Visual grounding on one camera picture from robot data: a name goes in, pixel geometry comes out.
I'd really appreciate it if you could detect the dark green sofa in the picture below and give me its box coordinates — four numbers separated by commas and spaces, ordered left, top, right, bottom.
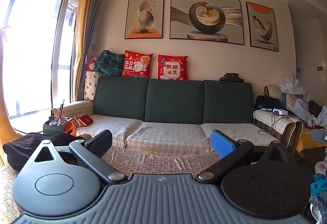
63, 77, 274, 156

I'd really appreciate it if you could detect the black garment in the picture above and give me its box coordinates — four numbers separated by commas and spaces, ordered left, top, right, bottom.
3, 133, 83, 171

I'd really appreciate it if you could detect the framed abstract painting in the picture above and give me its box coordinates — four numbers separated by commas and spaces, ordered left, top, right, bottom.
170, 0, 244, 45
125, 0, 164, 39
245, 1, 279, 52

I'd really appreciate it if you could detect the red booklet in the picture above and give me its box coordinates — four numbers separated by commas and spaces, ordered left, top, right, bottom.
74, 114, 94, 127

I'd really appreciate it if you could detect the left red rabbit cushion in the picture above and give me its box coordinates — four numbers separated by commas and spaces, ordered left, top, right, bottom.
122, 50, 153, 78

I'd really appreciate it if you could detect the left framed abstract painting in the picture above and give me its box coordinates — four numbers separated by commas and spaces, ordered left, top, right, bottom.
125, 0, 164, 39

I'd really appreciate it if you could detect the pile of clothes at right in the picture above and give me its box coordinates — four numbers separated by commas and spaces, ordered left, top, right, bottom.
309, 157, 326, 224

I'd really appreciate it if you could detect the brown armchair with cover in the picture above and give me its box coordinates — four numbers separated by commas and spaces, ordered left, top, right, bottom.
253, 85, 326, 157

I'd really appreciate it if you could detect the white device with cable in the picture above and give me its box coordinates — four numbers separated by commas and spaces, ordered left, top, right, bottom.
272, 108, 288, 116

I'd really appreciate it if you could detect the grey curtain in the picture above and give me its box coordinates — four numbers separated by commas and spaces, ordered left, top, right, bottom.
78, 0, 103, 101

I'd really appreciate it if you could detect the middle framed abstract painting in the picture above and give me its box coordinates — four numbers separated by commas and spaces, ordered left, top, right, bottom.
170, 0, 244, 45

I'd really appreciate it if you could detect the right framed abstract painting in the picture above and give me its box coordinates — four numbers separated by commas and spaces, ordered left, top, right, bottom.
245, 1, 279, 52

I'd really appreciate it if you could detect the red rabbit cushion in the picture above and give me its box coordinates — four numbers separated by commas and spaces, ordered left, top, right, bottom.
122, 50, 153, 78
157, 55, 187, 80

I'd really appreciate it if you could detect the yellow curtain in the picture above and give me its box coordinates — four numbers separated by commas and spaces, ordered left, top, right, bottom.
73, 0, 91, 102

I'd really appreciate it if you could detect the green orange organizer box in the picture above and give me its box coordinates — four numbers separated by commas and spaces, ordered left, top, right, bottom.
43, 101, 76, 136

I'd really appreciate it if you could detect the pile of clothes on armchair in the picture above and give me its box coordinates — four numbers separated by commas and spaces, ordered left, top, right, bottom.
278, 73, 326, 129

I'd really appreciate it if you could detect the right red rabbit cushion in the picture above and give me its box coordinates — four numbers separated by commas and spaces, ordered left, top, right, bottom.
157, 55, 187, 80

